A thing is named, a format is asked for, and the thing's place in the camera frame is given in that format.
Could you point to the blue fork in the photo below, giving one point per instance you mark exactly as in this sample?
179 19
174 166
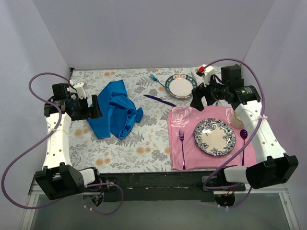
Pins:
154 78

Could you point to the blue floral dinner plate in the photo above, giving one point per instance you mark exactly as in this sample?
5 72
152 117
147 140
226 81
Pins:
215 137

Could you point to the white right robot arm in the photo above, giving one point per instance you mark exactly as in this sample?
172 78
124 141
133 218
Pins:
273 165

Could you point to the purple metallic fork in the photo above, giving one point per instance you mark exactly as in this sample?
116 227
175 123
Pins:
181 137

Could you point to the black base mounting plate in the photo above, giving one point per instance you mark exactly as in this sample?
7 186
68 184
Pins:
155 186

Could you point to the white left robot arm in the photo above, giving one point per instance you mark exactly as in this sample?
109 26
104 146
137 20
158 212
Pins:
58 178

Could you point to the pink floral placemat cloth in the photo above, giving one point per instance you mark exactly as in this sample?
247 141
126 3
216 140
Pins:
187 118

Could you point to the purple metallic spoon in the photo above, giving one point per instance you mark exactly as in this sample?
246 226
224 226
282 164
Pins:
244 135

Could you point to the purple knife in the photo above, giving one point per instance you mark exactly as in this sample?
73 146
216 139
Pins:
159 100

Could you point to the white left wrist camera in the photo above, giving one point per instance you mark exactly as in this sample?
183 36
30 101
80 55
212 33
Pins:
77 89

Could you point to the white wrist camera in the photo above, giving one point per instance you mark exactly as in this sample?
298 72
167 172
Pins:
208 70
77 89

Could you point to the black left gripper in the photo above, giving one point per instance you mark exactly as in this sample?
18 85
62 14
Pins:
94 107

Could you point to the blue satin napkin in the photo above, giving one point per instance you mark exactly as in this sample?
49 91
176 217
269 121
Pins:
119 112

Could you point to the white plate teal rim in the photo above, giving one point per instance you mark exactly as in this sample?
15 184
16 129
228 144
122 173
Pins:
180 86

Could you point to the floral tablecloth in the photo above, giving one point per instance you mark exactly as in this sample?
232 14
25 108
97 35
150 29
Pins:
146 148

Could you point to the cream ceramic mug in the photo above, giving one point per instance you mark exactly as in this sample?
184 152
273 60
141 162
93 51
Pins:
236 121

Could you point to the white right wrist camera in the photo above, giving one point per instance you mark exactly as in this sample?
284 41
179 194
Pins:
208 70

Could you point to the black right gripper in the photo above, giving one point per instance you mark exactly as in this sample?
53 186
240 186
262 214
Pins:
202 93

